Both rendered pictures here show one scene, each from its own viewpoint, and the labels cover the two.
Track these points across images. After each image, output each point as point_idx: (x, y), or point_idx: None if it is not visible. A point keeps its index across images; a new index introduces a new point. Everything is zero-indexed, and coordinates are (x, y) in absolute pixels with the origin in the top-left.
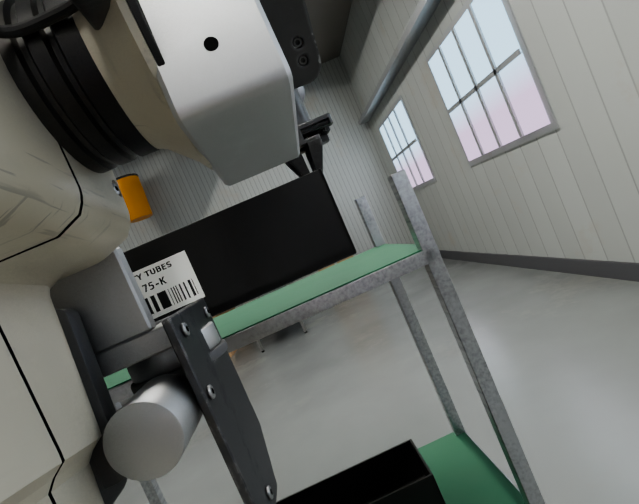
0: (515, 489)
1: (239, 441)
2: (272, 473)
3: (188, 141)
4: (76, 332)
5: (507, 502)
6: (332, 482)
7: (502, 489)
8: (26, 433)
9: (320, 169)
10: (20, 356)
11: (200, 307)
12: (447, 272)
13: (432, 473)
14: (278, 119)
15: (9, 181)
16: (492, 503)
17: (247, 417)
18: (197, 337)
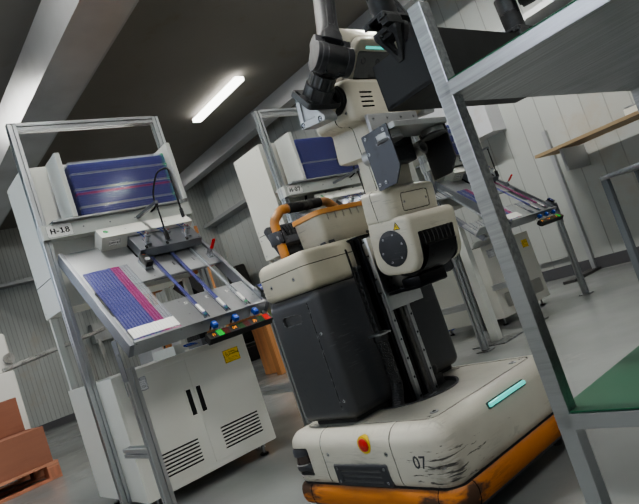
0: (634, 406)
1: (378, 167)
2: (395, 179)
3: None
4: None
5: (628, 399)
6: None
7: None
8: (357, 152)
9: (372, 68)
10: (357, 140)
11: (380, 128)
12: (446, 117)
13: None
14: (311, 127)
15: (327, 130)
16: None
17: (389, 162)
18: (371, 140)
